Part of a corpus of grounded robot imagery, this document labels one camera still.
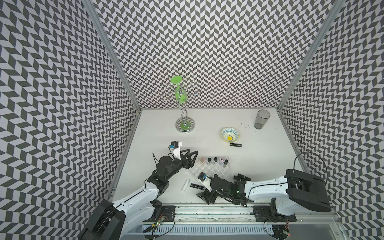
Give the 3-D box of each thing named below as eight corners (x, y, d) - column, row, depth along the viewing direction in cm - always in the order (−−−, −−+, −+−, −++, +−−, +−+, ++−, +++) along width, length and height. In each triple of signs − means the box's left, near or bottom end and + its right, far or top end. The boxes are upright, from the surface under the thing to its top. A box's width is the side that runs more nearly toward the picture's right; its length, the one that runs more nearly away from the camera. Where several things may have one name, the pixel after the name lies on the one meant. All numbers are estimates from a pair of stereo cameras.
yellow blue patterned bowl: (221, 142, 102) (222, 138, 98) (220, 131, 107) (221, 127, 103) (238, 142, 102) (240, 138, 98) (236, 131, 107) (237, 127, 103)
